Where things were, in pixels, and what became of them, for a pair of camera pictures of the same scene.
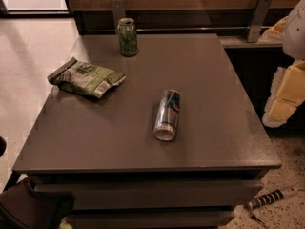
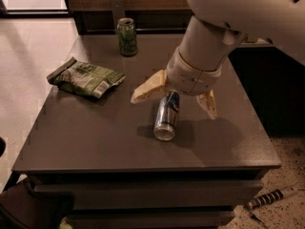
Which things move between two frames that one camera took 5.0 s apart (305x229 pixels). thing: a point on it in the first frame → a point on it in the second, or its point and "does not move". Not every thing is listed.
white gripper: [295, 32] → [191, 77]
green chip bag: [86, 78] does not move
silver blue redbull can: [168, 113] does not move
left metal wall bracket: [118, 10] does not move
